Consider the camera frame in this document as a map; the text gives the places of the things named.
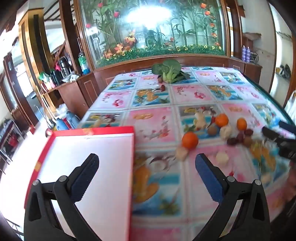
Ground fruit print tablecloth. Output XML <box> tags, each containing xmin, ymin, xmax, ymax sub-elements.
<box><xmin>79</xmin><ymin>67</ymin><xmax>294</xmax><ymax>240</ymax></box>

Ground dark red jujube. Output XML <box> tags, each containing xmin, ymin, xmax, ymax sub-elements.
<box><xmin>244</xmin><ymin>129</ymin><xmax>253</xmax><ymax>136</ymax></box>

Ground brown kiwi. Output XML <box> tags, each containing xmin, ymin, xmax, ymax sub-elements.
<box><xmin>207</xmin><ymin>125</ymin><xmax>218</xmax><ymax>136</ymax></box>

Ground decorative flower glass panel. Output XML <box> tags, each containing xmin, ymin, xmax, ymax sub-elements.
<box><xmin>78</xmin><ymin>0</ymin><xmax>225</xmax><ymax>68</ymax></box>

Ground wooden sideboard cabinet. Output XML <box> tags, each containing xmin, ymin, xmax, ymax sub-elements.
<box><xmin>42</xmin><ymin>72</ymin><xmax>100</xmax><ymax>119</ymax></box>

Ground purple spray bottles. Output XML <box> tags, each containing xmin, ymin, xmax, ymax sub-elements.
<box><xmin>241</xmin><ymin>45</ymin><xmax>251</xmax><ymax>63</ymax></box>

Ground beige ginger block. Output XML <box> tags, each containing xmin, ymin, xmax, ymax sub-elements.
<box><xmin>175</xmin><ymin>146</ymin><xmax>189</xmax><ymax>162</ymax></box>

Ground brown longan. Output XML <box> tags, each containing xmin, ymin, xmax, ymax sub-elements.
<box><xmin>243</xmin><ymin>136</ymin><xmax>253</xmax><ymax>148</ymax></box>

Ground green water bottle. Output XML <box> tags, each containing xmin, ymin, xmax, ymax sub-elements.
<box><xmin>78</xmin><ymin>52</ymin><xmax>90</xmax><ymax>75</ymax></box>

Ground orange mandarin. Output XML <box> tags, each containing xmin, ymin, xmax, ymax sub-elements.
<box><xmin>215</xmin><ymin>113</ymin><xmax>229</xmax><ymax>128</ymax></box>
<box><xmin>181</xmin><ymin>132</ymin><xmax>199</xmax><ymax>150</ymax></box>
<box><xmin>236</xmin><ymin>118</ymin><xmax>247</xmax><ymax>131</ymax></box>

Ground green bok choy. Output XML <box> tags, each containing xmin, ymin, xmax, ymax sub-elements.
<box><xmin>152</xmin><ymin>59</ymin><xmax>190</xmax><ymax>83</ymax></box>

